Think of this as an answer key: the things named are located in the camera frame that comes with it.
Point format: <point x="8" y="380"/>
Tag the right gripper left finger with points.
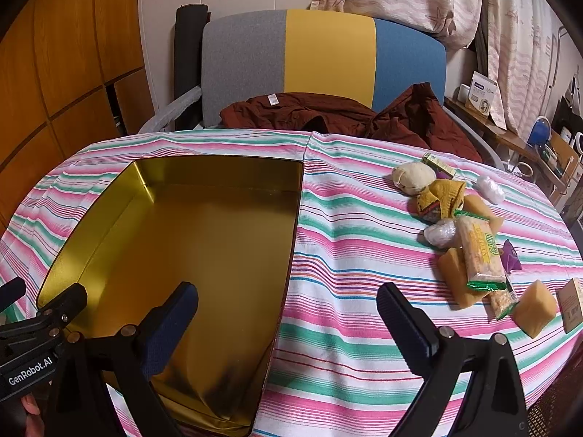
<point x="80" y="403"/>

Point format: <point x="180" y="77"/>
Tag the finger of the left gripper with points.
<point x="11" y="292"/>
<point x="65" y="307"/>

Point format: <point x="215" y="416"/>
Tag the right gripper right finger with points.
<point x="494" y="402"/>

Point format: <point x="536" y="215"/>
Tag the yellow sponge block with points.
<point x="453" y="271"/>
<point x="474" y="204"/>
<point x="536" y="308"/>

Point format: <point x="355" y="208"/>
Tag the green cracker packet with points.
<point x="483" y="263"/>

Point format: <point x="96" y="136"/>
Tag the purple snack packet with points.
<point x="509" y="257"/>

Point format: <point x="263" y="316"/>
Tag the white plastic cloud toy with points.
<point x="490" y="190"/>

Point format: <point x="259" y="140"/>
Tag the cream green small box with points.
<point x="442" y="169"/>

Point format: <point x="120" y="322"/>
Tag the person left hand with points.
<point x="34" y="426"/>

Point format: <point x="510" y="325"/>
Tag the brown cardboard box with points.
<point x="570" y="298"/>

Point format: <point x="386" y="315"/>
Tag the striped pink green tablecloth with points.
<point x="334" y="371"/>

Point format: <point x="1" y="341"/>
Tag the gold metal tin tray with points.
<point x="224" y="223"/>

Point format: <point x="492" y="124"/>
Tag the wooden wardrobe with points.
<point x="72" y="73"/>

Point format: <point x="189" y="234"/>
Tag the wooden side shelf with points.
<point x="497" y="136"/>

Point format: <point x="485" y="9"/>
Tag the dark red garment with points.
<point x="415" y="118"/>

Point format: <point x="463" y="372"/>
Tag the white blue medicine box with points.
<point x="481" y="93"/>

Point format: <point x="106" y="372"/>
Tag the black rolled mat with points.
<point x="188" y="42"/>

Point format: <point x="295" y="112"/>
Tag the grey yellow blue headboard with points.
<point x="369" y="60"/>

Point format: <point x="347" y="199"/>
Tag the pink patterned curtain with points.
<point x="514" y="42"/>

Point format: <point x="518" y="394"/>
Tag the grey bed rail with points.
<point x="165" y="119"/>

